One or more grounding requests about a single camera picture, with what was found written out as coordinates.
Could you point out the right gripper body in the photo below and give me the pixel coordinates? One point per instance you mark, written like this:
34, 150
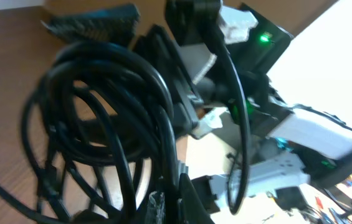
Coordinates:
163, 53

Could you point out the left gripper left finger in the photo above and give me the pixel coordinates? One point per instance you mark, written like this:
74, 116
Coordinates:
155, 207

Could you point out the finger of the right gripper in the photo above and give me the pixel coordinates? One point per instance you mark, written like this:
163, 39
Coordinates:
116, 25

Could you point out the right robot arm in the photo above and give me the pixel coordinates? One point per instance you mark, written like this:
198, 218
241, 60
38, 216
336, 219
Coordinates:
105, 105

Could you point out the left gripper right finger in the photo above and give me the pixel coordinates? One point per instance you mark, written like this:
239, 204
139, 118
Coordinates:
191, 209

